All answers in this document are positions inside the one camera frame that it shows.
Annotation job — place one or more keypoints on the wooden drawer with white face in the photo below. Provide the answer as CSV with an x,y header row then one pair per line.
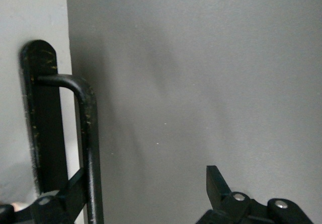
x,y
27,10

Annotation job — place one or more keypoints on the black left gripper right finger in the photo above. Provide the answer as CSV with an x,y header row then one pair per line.
x,y
216,186

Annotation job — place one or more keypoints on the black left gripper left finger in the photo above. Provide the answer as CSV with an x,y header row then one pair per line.
x,y
73,191

